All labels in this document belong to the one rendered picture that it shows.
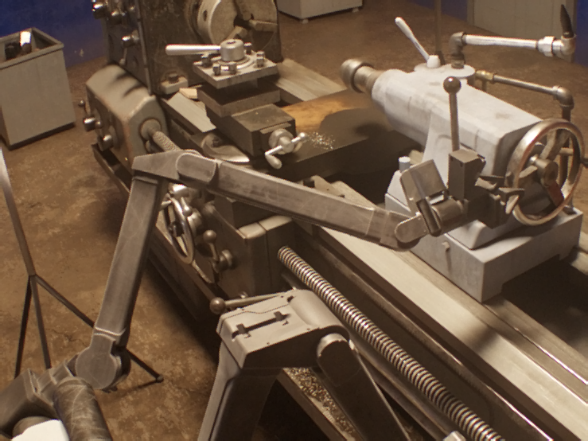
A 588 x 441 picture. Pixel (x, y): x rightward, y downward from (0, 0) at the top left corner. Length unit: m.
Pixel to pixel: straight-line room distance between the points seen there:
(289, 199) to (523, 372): 0.53
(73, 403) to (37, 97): 3.57
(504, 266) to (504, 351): 0.20
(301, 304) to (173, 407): 1.73
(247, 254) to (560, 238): 0.76
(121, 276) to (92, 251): 2.11
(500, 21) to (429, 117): 4.25
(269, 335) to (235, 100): 1.15
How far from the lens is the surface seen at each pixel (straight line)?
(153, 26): 2.57
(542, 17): 5.49
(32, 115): 4.61
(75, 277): 3.29
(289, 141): 1.76
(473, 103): 1.59
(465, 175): 1.28
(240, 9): 2.42
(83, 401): 1.14
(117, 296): 1.32
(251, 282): 1.92
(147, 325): 2.92
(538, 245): 1.59
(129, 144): 2.70
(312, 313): 0.85
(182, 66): 2.64
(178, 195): 1.92
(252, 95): 1.93
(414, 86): 1.67
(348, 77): 1.90
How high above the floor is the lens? 1.78
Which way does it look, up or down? 31 degrees down
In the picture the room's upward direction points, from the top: 6 degrees counter-clockwise
